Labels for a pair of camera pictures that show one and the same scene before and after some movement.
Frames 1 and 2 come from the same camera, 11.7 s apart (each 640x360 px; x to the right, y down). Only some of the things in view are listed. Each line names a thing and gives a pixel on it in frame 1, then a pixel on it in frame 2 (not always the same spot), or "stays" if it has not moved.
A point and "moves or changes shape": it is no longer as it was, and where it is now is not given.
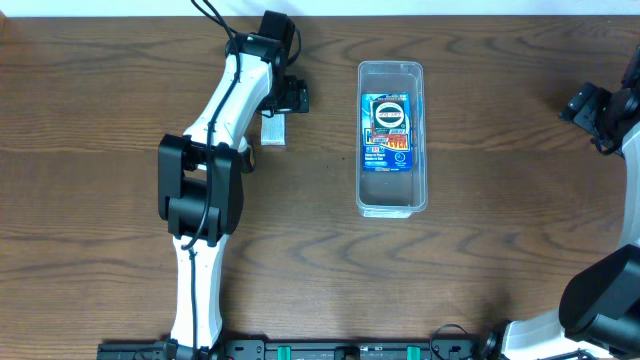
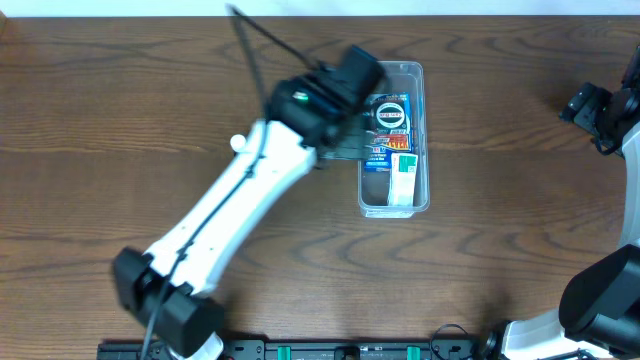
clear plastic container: (393, 195) stays
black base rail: (308, 347) stays
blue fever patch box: (386, 132) stays
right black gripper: (587, 108) stays
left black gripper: (298, 91) → (339, 139)
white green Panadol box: (273, 129) moves or changes shape
